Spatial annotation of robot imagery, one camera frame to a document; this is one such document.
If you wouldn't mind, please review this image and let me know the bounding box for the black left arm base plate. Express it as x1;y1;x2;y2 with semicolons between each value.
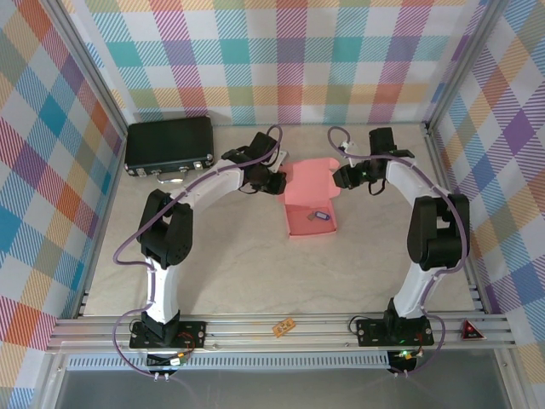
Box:
129;319;209;351

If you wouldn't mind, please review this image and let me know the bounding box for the aluminium side rail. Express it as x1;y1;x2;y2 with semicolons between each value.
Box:
74;127;131;319
423;123;489;314

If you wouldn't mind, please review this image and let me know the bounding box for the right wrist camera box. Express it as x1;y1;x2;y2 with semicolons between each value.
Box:
338;140;358;168

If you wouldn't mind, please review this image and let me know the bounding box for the black briefcase with metal handle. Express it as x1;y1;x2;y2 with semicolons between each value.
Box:
123;116;215;185

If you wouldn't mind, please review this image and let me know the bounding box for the orange tag with squares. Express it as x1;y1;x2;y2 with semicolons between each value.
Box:
272;319;297;340

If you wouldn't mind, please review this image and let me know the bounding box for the aluminium front frame rail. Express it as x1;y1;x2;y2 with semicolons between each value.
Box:
46;313;519;353

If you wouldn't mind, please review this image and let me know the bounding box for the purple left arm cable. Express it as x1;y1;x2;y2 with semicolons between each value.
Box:
112;124;284;383

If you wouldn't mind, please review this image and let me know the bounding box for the small black electronics board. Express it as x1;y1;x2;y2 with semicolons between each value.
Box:
389;349;421;372
146;352;188;368

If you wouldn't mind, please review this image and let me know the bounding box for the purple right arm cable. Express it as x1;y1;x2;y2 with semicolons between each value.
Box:
327;126;472;378

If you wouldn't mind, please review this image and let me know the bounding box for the grey metal panel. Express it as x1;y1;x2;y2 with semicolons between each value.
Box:
40;353;527;409

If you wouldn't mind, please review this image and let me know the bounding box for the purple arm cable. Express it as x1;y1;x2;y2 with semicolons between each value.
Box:
327;126;472;378
112;124;284;383

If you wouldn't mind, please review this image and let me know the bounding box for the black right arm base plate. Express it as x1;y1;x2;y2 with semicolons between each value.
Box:
355;317;435;347

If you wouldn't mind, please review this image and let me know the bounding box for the grey slotted cable duct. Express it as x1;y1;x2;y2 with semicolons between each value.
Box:
66;351;392;372

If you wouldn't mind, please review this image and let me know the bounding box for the aluminium frame post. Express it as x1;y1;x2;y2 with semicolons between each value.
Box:
425;0;512;129
42;0;131;141

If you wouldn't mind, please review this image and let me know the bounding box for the pink paper box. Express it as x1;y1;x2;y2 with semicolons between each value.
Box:
276;158;343;239

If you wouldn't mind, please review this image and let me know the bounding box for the red warning triangle sticker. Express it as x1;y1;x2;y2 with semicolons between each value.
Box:
458;318;486;342

